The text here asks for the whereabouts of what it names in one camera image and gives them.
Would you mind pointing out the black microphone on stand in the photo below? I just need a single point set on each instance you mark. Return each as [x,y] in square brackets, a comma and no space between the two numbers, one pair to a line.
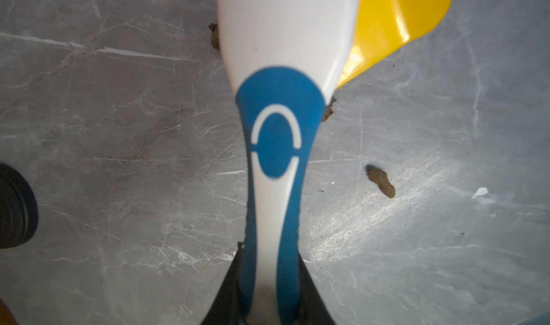
[19,209]

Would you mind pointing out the brown soil lump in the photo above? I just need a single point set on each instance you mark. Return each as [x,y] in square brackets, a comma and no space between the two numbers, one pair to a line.
[380,178]
[214,36]

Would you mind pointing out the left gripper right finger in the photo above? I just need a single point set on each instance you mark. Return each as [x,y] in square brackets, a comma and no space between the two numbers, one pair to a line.
[312,309]

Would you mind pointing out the yellow scoop wooden handle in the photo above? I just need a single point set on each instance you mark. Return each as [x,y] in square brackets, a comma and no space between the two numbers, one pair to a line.
[384,26]

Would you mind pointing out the scrub brush blue white handle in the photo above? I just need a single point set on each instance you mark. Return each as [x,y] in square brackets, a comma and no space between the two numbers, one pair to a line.
[284,59]

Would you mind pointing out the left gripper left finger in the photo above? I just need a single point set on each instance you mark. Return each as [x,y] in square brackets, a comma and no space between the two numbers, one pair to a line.
[226,307]

